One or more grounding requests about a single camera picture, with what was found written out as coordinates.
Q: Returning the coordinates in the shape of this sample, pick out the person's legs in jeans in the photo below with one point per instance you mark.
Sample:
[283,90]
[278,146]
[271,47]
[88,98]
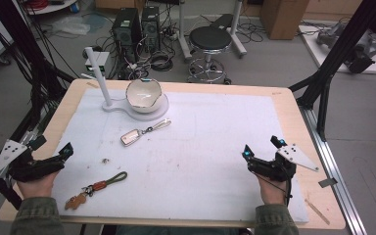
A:
[176,230]

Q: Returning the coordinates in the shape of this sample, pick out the black round stool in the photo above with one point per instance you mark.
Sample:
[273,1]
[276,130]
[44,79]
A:
[210,39]

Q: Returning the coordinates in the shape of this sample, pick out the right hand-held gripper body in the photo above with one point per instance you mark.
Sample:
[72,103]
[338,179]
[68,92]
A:
[284,161]

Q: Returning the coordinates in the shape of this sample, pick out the round white table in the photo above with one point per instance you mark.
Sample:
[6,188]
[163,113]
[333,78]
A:
[52,7]

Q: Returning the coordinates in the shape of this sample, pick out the large black computer tower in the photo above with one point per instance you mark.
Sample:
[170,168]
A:
[126,27]

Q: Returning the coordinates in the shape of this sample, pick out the aluminium rail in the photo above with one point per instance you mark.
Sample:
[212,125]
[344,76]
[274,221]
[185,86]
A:
[336,156]

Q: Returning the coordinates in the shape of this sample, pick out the small brown crumb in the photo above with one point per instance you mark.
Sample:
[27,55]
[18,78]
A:
[105,160]

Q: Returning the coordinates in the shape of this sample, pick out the white box device green light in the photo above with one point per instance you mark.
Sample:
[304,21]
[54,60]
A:
[103,60]

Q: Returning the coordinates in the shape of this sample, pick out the person's left hand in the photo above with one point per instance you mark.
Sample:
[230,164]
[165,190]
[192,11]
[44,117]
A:
[37,187]

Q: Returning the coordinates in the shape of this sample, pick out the white metal stand legs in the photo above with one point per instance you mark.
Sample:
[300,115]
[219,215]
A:
[184,39]

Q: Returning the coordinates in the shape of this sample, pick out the white foam mat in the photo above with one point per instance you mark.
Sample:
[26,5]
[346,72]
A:
[209,156]

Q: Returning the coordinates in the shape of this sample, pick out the slim black computer tower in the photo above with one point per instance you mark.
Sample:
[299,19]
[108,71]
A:
[150,26]

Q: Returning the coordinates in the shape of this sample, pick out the black metal frame strut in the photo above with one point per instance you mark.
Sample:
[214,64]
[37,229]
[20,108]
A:
[342,49]

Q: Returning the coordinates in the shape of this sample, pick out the grey machine on platform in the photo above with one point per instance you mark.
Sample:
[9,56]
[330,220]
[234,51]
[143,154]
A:
[359,54]

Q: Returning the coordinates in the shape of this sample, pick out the white ceramic bowl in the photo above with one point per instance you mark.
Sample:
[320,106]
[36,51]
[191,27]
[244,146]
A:
[143,94]

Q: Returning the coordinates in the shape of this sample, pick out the clear plastic bag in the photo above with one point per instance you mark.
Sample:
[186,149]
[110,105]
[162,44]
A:
[71,25]

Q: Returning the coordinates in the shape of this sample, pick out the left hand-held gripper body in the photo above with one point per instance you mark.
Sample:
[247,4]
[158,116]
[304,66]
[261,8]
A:
[29,166]

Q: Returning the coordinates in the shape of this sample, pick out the person's right hand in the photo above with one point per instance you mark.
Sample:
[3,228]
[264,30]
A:
[272,192]

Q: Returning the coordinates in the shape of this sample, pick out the brown cardboard box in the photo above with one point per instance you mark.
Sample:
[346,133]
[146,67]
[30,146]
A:
[284,18]

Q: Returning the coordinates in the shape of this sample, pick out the thin wooden stick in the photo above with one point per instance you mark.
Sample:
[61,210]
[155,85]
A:
[317,212]

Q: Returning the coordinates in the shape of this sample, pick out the white stand with pole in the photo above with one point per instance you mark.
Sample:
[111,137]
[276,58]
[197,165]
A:
[99,76]

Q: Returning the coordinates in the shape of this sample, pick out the grey tape piece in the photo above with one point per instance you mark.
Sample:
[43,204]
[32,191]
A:
[327,182]

